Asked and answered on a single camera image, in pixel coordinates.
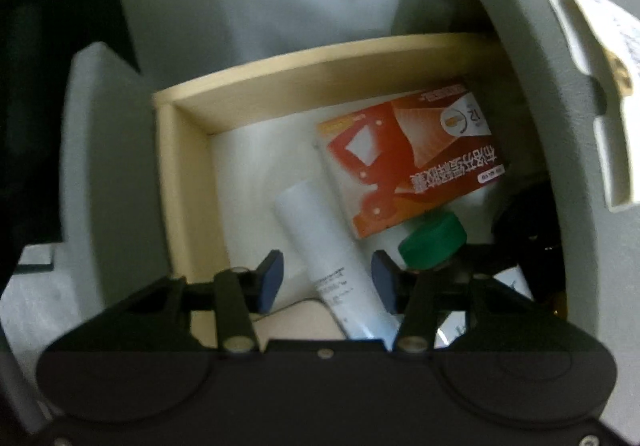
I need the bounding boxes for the dark vitamin bottle green cap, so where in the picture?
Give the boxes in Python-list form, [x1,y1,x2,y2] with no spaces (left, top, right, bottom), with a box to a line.
[397,211,536,352]

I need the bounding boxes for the red orange medicine box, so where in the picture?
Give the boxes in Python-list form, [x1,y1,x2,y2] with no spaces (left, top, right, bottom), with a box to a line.
[316,82,506,239]

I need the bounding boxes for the beige compact case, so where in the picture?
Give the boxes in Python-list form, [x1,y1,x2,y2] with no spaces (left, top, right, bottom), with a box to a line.
[254,300,346,345]

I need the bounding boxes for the white spray bottle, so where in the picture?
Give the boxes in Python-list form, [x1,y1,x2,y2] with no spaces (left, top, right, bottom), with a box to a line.
[274,181,399,348]

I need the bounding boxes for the white flat medicine box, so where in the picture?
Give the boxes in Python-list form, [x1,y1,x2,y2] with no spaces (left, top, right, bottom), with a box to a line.
[549,0,639,212]

